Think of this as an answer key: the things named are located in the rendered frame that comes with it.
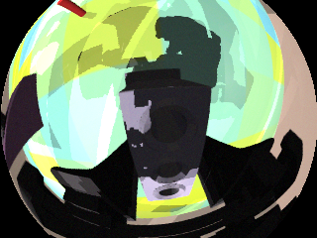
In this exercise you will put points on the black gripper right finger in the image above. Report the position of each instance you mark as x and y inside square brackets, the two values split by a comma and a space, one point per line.
[222, 166]

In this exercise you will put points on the dark red peg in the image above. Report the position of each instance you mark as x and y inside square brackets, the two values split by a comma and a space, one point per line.
[72, 7]

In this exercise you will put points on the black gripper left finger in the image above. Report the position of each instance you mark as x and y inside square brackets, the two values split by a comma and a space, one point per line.
[114, 180]

